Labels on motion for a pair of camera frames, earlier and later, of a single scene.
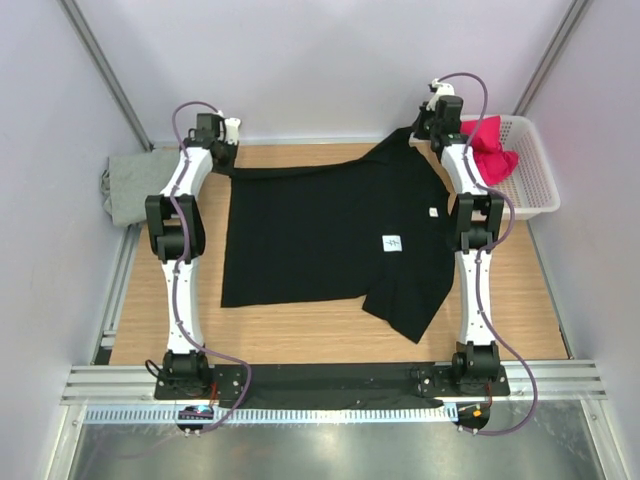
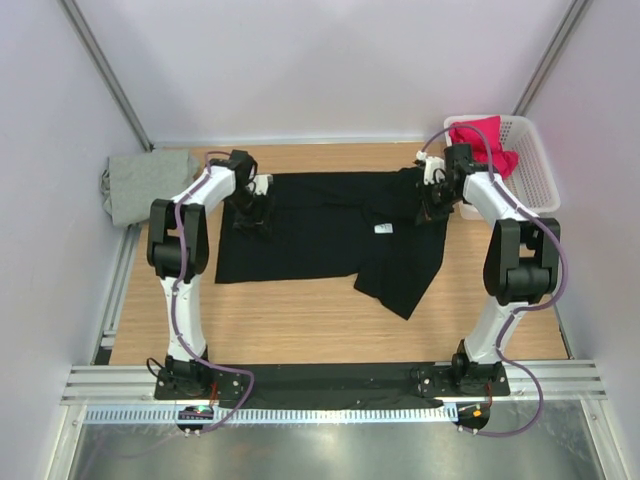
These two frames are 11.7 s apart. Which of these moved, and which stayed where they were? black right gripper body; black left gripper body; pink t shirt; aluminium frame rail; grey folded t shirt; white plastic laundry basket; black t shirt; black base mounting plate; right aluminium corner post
Moved: black right gripper body; black left gripper body; black t shirt
Stayed: pink t shirt; right aluminium corner post; grey folded t shirt; black base mounting plate; aluminium frame rail; white plastic laundry basket
